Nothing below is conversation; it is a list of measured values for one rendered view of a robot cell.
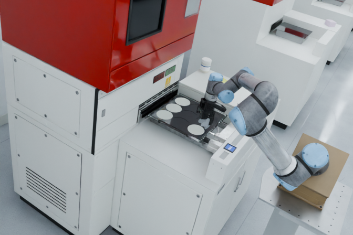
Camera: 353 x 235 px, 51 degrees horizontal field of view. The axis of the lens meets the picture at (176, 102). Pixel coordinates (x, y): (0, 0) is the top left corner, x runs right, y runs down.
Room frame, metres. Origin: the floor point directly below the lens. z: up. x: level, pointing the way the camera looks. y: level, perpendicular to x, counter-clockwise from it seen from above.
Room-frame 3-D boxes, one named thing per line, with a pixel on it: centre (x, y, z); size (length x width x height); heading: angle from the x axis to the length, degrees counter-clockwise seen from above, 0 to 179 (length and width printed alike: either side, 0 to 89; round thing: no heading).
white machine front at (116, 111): (1.84, 0.20, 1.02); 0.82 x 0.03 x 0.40; 154
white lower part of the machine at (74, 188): (1.99, 0.50, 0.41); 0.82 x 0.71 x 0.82; 154
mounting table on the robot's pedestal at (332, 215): (1.53, -0.77, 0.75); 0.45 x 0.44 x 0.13; 64
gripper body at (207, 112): (1.79, -0.18, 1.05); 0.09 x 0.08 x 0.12; 117
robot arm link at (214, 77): (1.79, -0.19, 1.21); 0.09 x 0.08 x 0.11; 29
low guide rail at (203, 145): (1.78, -0.09, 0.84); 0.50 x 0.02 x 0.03; 64
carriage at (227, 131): (1.82, -0.33, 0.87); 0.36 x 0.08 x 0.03; 154
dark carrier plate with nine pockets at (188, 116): (1.92, -0.09, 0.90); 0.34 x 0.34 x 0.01; 64
